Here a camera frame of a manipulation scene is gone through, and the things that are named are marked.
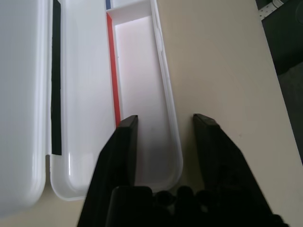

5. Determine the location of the white plastic pencil case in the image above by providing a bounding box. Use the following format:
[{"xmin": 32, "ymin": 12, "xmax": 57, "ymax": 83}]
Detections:
[{"xmin": 0, "ymin": 0, "xmax": 184, "ymax": 209}]

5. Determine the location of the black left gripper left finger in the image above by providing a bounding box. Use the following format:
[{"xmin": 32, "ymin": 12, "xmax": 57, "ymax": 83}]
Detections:
[{"xmin": 78, "ymin": 115, "xmax": 139, "ymax": 227}]

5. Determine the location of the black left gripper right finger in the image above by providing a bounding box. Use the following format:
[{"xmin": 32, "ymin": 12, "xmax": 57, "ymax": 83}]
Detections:
[{"xmin": 193, "ymin": 113, "xmax": 282, "ymax": 227}]

